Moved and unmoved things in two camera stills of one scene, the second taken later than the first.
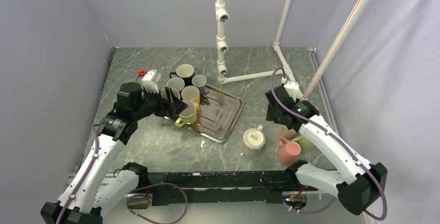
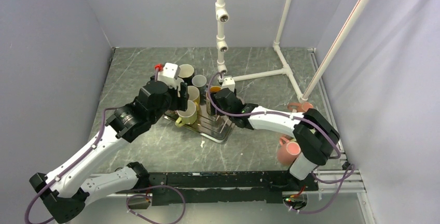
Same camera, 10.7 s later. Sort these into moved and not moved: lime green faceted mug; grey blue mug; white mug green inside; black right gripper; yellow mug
Moved: black right gripper; white mug green inside
Not moved: lime green faceted mug; yellow mug; grey blue mug
